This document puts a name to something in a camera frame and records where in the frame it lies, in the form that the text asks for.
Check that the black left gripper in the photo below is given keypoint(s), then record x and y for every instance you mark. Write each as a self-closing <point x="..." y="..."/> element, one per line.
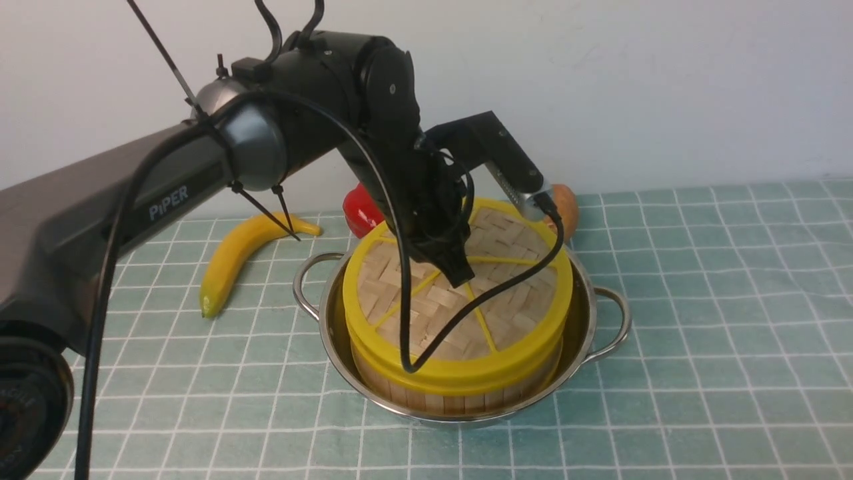
<point x="424" y="202"/>

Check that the yellow woven bamboo lid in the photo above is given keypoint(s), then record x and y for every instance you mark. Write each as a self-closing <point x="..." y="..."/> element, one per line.
<point x="502" y="246"/>

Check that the yellow rimmed bamboo steamer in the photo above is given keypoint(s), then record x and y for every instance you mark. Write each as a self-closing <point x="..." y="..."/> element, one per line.
<point x="469" y="387"/>

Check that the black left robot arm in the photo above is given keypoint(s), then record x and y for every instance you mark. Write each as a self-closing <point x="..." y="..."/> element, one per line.
<point x="260" y="122"/>

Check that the stainless steel pot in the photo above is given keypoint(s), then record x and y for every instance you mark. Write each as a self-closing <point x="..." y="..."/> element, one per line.
<point x="577" y="342"/>

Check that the red bell pepper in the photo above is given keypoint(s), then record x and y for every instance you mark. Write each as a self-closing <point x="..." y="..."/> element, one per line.
<point x="360" y="211"/>

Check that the brown potato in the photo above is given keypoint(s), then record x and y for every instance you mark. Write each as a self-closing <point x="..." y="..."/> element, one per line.
<point x="568" y="209"/>

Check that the yellow banana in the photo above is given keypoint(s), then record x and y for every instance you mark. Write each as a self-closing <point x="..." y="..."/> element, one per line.
<point x="239" y="245"/>

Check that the green checkered tablecloth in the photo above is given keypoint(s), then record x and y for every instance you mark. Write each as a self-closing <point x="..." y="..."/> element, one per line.
<point x="738" y="365"/>

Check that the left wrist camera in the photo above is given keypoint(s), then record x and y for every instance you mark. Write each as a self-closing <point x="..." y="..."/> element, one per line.
<point x="483" y="140"/>

